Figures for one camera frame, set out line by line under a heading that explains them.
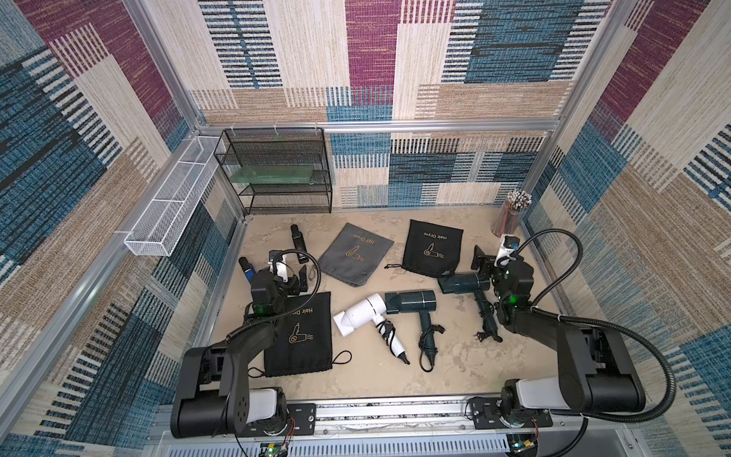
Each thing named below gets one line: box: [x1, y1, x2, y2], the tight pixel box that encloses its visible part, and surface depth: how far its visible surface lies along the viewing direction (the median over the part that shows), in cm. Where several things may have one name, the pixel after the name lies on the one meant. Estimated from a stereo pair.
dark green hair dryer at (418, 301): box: [384, 289, 446, 373], surface depth 91 cm
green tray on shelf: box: [229, 164, 315, 184], surface depth 108 cm
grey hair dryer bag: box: [317, 222, 395, 288], surface depth 109 cm
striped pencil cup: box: [491, 188, 533, 238], surface depth 101 cm
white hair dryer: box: [333, 293, 410, 365], surface depth 88 cm
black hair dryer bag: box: [384, 218, 464, 279], surface depth 110 cm
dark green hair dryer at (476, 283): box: [437, 272, 503, 343], surface depth 94 cm
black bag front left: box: [263, 291, 334, 378], surface depth 87 cm
